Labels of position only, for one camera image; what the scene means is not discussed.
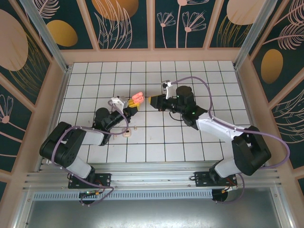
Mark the pink earbud charging case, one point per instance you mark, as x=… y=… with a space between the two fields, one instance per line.
x=137 y=97

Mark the cream earbud charging case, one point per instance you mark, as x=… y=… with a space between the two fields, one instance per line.
x=127 y=134

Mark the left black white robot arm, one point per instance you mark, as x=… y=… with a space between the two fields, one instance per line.
x=61 y=142

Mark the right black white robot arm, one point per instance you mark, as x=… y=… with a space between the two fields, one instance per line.
x=249 y=152

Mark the small green circuit board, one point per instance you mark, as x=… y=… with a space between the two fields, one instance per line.
x=90 y=192

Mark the grey metal sheet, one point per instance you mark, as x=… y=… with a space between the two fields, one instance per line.
x=152 y=213

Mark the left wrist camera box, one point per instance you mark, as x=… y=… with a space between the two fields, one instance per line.
x=120 y=101

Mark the aluminium side rail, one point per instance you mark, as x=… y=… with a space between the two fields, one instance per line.
x=240 y=80
x=62 y=90

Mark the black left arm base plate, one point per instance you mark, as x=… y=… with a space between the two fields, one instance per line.
x=104 y=179

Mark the aluminium mounting rail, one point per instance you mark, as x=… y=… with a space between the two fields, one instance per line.
x=152 y=177

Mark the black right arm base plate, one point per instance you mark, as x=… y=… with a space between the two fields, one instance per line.
x=202 y=179

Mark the aluminium corner post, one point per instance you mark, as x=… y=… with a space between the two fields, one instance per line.
x=47 y=38
x=251 y=33

